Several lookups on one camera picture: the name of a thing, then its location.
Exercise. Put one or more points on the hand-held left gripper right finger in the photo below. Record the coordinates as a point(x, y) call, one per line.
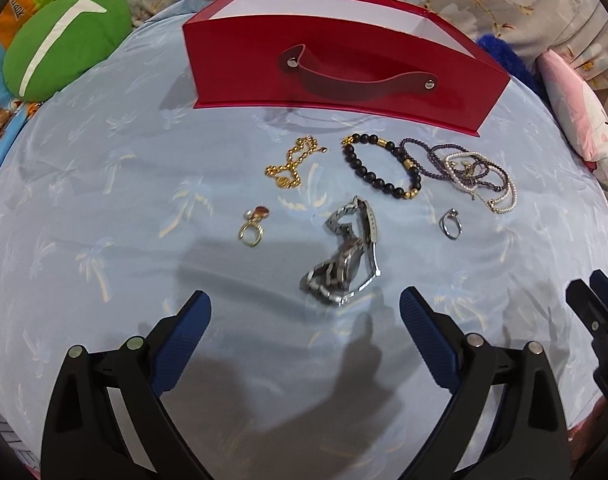
point(428, 340)

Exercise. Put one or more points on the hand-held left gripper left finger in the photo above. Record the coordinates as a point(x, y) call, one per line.
point(184, 340)

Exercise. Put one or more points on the silver metal wristwatch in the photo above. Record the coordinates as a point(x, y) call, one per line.
point(329, 272)

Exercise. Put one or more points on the red gift box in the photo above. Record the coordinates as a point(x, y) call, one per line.
point(244, 60)

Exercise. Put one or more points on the pink cloth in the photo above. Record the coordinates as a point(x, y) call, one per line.
point(593, 435)

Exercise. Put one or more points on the light blue palm print sheet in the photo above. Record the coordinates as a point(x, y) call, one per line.
point(109, 210)

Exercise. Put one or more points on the pink cartoon pillow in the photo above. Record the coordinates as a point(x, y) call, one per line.
point(578, 110)

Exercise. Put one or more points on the blue plush toy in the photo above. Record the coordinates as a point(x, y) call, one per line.
point(508, 60)

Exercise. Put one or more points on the green pillow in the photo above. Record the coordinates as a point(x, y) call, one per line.
point(69, 40)

